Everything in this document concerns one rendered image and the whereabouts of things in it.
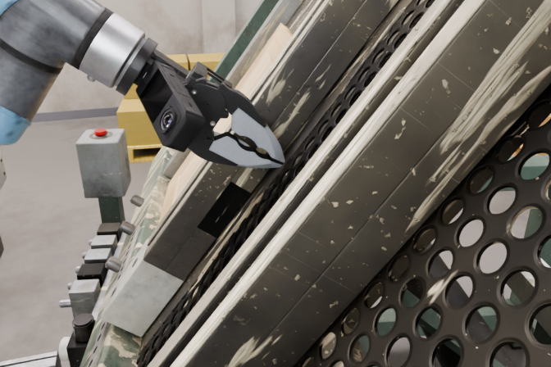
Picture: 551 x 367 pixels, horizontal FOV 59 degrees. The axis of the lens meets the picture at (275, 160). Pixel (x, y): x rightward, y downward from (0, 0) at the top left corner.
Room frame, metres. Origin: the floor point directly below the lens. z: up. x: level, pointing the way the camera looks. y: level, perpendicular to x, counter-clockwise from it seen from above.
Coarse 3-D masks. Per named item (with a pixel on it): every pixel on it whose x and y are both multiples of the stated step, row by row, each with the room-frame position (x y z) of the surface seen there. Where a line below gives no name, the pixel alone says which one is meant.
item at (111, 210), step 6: (102, 198) 1.35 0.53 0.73; (108, 198) 1.35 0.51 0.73; (114, 198) 1.35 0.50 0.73; (120, 198) 1.38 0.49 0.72; (102, 204) 1.35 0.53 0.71; (108, 204) 1.35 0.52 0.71; (114, 204) 1.35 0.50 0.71; (120, 204) 1.37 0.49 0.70; (102, 210) 1.35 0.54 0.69; (108, 210) 1.35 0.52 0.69; (114, 210) 1.35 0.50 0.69; (120, 210) 1.36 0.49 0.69; (102, 216) 1.34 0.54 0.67; (108, 216) 1.35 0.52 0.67; (114, 216) 1.35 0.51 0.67; (120, 216) 1.35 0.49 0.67; (102, 222) 1.34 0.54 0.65; (108, 222) 1.35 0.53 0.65; (114, 222) 1.35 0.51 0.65; (120, 222) 1.35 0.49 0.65
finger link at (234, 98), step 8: (224, 88) 0.54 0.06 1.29; (224, 96) 0.54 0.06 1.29; (232, 96) 0.54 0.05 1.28; (240, 96) 0.54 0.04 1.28; (208, 104) 0.54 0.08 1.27; (232, 104) 0.54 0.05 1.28; (240, 104) 0.54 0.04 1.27; (248, 104) 0.54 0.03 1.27; (232, 112) 0.54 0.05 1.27; (248, 112) 0.54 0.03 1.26; (256, 112) 0.54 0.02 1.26; (256, 120) 0.54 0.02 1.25
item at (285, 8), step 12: (288, 0) 1.19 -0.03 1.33; (300, 0) 1.19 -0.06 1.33; (276, 12) 1.18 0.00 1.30; (288, 12) 1.19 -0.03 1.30; (264, 24) 1.20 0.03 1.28; (276, 24) 1.18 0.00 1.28; (264, 36) 1.18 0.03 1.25; (252, 48) 1.18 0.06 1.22; (240, 60) 1.18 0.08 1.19; (252, 60) 1.18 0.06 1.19; (240, 72) 1.17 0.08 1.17; (180, 156) 1.16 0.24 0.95; (168, 168) 1.16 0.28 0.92
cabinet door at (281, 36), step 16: (288, 32) 1.01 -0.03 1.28; (272, 48) 1.04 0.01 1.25; (256, 64) 1.09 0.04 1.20; (240, 80) 1.14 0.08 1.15; (256, 80) 1.00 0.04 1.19; (224, 128) 0.97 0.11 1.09; (192, 160) 1.06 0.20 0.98; (176, 176) 1.09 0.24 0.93; (192, 176) 0.95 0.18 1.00; (176, 192) 0.98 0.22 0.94
